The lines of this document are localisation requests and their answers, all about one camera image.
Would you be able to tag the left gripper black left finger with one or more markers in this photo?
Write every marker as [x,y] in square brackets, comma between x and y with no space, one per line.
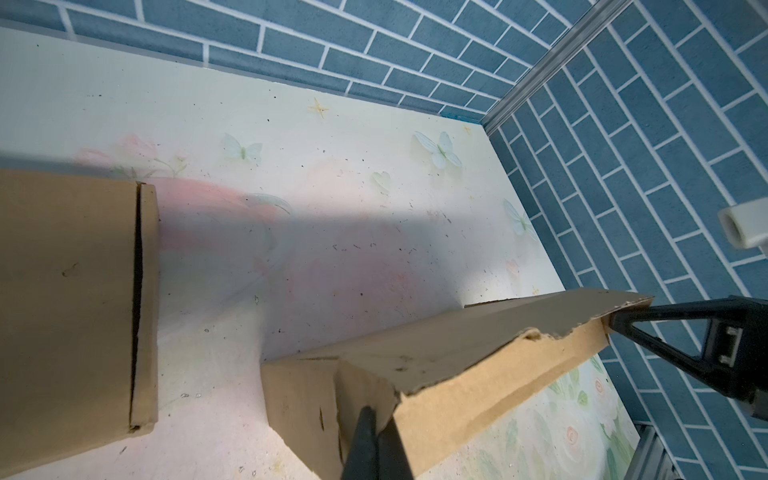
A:
[362,460]

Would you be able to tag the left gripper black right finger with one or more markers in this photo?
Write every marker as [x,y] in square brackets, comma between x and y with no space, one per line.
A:
[393,463]

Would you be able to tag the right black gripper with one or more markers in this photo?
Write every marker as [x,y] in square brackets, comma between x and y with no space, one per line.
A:
[720,343]

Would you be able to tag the brown cardboard box stack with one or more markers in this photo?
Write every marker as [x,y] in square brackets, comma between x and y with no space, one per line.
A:
[437,382]

